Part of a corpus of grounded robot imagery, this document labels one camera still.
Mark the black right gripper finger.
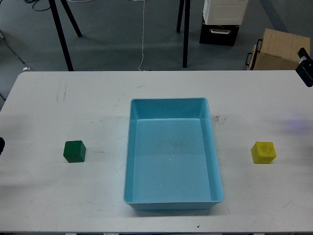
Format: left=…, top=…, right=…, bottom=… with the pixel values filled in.
left=295, top=47, right=313, bottom=87

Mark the yellow wooden cube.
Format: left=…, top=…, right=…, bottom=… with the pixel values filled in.
left=251, top=141, right=276, bottom=164

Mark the green wooden cube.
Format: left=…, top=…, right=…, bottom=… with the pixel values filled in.
left=63, top=140, right=86, bottom=163

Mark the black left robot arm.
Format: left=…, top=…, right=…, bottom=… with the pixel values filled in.
left=0, top=137, right=5, bottom=155

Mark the black table leg center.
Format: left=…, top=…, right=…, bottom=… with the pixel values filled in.
left=182, top=0, right=191, bottom=68

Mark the black slanted leg center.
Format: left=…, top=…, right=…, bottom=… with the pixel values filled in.
left=176, top=0, right=184, bottom=33

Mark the light blue plastic bin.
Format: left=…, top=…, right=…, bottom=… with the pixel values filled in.
left=124, top=98, right=224, bottom=211

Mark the black slanted table leg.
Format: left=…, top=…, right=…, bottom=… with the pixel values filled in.
left=61, top=0, right=82, bottom=37

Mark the black table leg far left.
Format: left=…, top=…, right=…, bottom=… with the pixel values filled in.
left=48, top=0, right=73, bottom=71

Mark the wooden crate with black handles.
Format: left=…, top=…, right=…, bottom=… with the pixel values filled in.
left=246, top=29, right=311, bottom=71

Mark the black storage box with handle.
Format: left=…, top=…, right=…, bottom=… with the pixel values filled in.
left=199, top=20, right=240, bottom=46

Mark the white hanging cable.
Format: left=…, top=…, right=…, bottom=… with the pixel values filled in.
left=138, top=0, right=146, bottom=72

